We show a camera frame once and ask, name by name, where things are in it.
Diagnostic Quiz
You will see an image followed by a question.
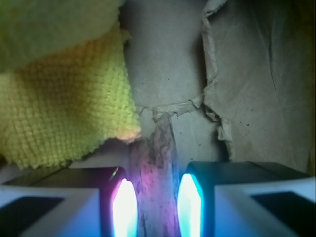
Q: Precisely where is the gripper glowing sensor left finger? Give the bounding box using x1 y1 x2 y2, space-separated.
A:
0 166 138 237

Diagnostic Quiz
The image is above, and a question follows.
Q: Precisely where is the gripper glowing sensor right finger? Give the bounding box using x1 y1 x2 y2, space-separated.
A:
177 161 316 237

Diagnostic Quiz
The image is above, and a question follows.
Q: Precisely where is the brown wood chip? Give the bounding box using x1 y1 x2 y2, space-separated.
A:
129 113 181 237

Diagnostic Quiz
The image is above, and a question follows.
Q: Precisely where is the yellow microfiber cloth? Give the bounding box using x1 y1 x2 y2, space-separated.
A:
0 0 141 169

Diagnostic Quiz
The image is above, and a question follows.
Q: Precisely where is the brown paper bag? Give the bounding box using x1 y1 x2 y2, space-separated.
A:
69 0 316 178

